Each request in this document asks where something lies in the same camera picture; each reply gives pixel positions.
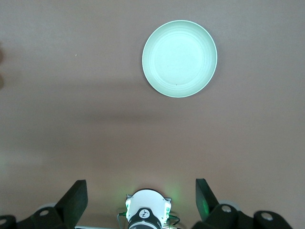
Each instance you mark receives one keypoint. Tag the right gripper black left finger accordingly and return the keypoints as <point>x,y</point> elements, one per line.
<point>71,205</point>

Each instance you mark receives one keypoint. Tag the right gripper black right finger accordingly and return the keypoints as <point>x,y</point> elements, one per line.
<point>207,205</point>

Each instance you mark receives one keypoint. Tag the right white Franka robot arm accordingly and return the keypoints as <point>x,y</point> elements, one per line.
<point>146,205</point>

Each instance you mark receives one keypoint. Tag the brown table cover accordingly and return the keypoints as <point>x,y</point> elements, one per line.
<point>71,119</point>

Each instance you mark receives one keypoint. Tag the pale green round plate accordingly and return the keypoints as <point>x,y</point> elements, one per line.
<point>179,59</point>

